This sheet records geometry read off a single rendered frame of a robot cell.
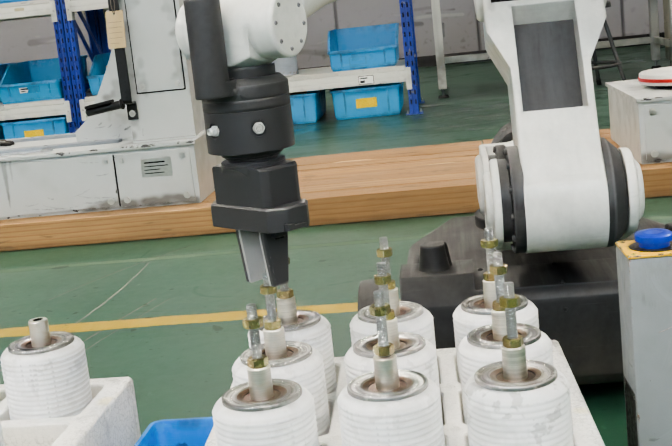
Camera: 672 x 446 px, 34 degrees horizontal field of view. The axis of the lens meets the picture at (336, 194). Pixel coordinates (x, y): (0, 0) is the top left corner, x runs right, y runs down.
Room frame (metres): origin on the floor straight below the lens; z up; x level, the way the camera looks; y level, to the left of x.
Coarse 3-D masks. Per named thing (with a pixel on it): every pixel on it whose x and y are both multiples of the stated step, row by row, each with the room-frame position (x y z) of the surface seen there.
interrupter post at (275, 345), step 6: (264, 330) 1.08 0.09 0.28; (270, 330) 1.08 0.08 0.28; (276, 330) 1.08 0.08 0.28; (282, 330) 1.08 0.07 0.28; (264, 336) 1.08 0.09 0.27; (270, 336) 1.08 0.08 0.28; (276, 336) 1.08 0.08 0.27; (282, 336) 1.08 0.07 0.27; (264, 342) 1.08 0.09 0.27; (270, 342) 1.08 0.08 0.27; (276, 342) 1.08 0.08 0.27; (282, 342) 1.08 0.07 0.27; (270, 348) 1.08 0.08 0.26; (276, 348) 1.07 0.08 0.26; (282, 348) 1.08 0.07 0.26; (270, 354) 1.08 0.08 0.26; (276, 354) 1.07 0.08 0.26; (282, 354) 1.08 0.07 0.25
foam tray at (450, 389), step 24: (336, 360) 1.26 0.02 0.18; (456, 360) 1.24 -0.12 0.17; (456, 384) 1.14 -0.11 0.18; (576, 384) 1.10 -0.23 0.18; (336, 408) 1.10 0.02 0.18; (456, 408) 1.07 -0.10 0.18; (576, 408) 1.03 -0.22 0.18; (336, 432) 1.04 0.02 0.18; (456, 432) 1.00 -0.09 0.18; (576, 432) 0.97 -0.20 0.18
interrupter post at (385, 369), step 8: (376, 360) 0.95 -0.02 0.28; (384, 360) 0.95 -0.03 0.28; (392, 360) 0.95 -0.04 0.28; (376, 368) 0.95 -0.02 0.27; (384, 368) 0.95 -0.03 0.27; (392, 368) 0.95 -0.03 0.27; (376, 376) 0.95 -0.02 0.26; (384, 376) 0.95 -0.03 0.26; (392, 376) 0.95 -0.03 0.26; (376, 384) 0.96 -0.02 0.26; (384, 384) 0.95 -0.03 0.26; (392, 384) 0.95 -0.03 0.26
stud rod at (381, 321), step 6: (378, 294) 0.95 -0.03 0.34; (378, 300) 0.95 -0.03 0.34; (378, 306) 0.95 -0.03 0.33; (378, 318) 0.95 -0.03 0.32; (384, 318) 0.96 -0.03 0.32; (378, 324) 0.95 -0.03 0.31; (384, 324) 0.96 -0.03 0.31; (378, 330) 0.96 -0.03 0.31; (384, 330) 0.96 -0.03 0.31; (378, 336) 0.96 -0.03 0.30; (384, 336) 0.95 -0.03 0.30; (378, 342) 0.96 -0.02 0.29; (384, 342) 0.95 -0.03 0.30
